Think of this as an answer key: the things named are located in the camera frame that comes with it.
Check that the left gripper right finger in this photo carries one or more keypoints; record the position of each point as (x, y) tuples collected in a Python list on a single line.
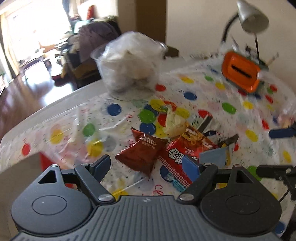
[(202, 178)]

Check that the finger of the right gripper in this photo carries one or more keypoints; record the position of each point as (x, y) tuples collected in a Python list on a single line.
[(275, 171), (282, 133)]

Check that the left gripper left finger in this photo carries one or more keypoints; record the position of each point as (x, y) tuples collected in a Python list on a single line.
[(90, 176)]

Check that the red chip snack bag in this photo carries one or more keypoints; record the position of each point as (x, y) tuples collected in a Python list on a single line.
[(190, 143)]

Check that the silver foil snack bar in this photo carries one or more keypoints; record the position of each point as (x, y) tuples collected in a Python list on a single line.
[(204, 123)]

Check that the dark red snack packet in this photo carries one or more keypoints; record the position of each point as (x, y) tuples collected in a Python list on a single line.
[(142, 155)]

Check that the pale yellow snack wrapper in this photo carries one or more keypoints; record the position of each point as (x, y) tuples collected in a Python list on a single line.
[(175, 125)]

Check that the red cardboard box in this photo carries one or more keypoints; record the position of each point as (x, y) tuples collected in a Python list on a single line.
[(46, 162)]

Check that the balloon pattern tablecloth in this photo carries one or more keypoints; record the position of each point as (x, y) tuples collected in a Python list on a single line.
[(91, 123)]

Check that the orange tissue box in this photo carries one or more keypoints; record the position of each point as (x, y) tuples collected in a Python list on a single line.
[(242, 71)]

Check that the silver desk lamp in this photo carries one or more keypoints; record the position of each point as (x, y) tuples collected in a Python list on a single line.
[(252, 20)]

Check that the clear plastic cup with bag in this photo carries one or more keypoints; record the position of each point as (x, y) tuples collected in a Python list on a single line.
[(130, 65)]

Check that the purple blanket on chair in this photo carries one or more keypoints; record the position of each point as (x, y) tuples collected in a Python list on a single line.
[(94, 35)]

